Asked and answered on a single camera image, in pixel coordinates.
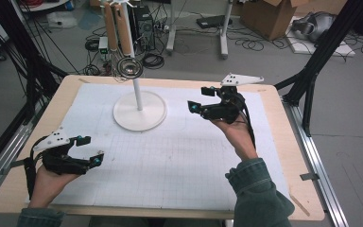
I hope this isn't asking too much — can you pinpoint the person's left hand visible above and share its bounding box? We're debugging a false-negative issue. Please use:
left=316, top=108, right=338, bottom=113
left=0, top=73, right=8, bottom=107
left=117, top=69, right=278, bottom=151
left=27, top=165, right=81, bottom=209

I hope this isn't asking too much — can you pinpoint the small black cable coil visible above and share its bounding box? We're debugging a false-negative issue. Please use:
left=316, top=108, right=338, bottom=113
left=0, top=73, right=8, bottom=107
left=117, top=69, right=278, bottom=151
left=84, top=38, right=100, bottom=53

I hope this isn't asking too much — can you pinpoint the white power supply unit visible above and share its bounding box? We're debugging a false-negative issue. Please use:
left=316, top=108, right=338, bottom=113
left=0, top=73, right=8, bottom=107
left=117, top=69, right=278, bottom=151
left=97, top=36, right=110, bottom=55

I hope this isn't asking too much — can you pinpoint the black computer tower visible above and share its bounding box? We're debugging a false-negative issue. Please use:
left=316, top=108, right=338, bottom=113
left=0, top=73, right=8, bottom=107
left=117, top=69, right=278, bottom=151
left=108, top=4, right=156, bottom=53

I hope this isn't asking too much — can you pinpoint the thin wooden strip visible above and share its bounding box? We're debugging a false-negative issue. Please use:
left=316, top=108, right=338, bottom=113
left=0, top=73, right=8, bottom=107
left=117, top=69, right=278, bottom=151
left=288, top=192, right=311, bottom=218

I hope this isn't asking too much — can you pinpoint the white hook stand rack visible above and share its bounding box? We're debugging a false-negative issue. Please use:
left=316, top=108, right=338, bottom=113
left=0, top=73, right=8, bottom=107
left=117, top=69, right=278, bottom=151
left=96, top=0, right=168, bottom=132

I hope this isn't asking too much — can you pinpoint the grey rounded device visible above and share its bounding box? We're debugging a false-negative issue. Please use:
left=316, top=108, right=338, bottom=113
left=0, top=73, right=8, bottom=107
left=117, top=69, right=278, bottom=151
left=291, top=11, right=337, bottom=44

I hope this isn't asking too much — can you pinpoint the white grid mat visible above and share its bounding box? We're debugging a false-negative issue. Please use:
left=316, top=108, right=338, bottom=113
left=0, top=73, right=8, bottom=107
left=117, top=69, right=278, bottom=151
left=25, top=82, right=295, bottom=214

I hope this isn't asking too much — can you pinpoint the white foam board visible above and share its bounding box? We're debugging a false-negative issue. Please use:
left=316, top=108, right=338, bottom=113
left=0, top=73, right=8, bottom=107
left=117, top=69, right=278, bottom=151
left=285, top=29, right=357, bottom=58

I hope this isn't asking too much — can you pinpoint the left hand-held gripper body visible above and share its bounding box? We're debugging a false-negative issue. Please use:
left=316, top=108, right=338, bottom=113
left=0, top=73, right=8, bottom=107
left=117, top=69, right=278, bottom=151
left=32, top=127, right=91, bottom=176

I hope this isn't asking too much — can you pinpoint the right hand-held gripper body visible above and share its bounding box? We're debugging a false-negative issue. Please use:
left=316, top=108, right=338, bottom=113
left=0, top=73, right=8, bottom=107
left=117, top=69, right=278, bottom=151
left=201, top=73, right=265, bottom=125

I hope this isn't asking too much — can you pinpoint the large open cardboard box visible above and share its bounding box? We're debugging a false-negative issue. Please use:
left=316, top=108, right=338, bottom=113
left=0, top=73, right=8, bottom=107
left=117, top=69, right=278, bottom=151
left=239, top=0, right=311, bottom=42

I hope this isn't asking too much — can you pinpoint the black flat device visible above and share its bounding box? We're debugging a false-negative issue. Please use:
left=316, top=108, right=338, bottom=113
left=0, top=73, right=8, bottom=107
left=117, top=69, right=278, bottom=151
left=196, top=14, right=233, bottom=30

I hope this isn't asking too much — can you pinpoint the white round table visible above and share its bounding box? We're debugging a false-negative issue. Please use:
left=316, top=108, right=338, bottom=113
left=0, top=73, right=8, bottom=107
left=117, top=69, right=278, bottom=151
left=20, top=0, right=70, bottom=13

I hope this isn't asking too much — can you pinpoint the wooden-handled mesh strainer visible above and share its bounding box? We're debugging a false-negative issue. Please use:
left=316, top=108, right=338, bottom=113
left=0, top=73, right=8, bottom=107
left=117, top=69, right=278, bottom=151
left=103, top=2, right=126, bottom=79

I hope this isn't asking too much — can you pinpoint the white metal floor frame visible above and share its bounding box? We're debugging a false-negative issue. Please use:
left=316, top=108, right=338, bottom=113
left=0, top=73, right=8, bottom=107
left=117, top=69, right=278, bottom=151
left=165, top=0, right=234, bottom=61

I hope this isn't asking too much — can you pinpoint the person's right hand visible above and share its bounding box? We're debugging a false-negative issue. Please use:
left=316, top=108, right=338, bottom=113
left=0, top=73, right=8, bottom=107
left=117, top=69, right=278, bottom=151
left=211, top=113, right=259, bottom=162

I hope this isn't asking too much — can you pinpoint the grey metal clamp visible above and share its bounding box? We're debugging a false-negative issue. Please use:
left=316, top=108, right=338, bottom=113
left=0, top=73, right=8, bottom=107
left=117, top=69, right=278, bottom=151
left=0, top=158, right=26, bottom=176
left=300, top=172, right=320, bottom=182

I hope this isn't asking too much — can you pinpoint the right hand-held gripper black cable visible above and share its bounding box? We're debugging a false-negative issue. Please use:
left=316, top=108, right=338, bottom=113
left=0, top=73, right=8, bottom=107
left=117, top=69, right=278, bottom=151
left=239, top=94, right=257, bottom=149

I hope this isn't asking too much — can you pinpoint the large black cable coil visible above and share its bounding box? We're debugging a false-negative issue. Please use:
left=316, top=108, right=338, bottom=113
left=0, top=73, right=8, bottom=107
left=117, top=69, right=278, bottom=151
left=142, top=52, right=165, bottom=70

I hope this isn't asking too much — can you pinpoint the wooden-handled steel ladle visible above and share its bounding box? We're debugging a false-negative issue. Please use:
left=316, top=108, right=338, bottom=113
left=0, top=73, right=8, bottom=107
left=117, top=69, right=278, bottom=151
left=114, top=3, right=145, bottom=80

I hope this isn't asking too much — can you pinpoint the black metal frame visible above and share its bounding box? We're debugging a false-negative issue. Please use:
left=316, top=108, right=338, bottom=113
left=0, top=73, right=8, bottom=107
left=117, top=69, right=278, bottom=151
left=0, top=0, right=69, bottom=127
left=273, top=0, right=363, bottom=138

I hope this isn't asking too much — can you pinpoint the hand-held gripper black cable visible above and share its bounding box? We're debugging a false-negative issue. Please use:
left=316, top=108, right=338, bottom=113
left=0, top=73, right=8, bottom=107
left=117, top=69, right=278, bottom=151
left=23, top=136, right=50, bottom=200
left=239, top=94, right=257, bottom=149

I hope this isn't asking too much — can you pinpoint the left hand-held gripper black cable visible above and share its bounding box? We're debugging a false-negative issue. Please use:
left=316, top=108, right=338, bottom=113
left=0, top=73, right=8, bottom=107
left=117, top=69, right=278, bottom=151
left=23, top=136, right=50, bottom=200

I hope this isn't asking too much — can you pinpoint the aluminium rail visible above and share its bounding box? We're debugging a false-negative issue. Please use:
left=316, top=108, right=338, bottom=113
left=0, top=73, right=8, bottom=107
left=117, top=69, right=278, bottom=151
left=0, top=103, right=45, bottom=206
left=282, top=100, right=349, bottom=227

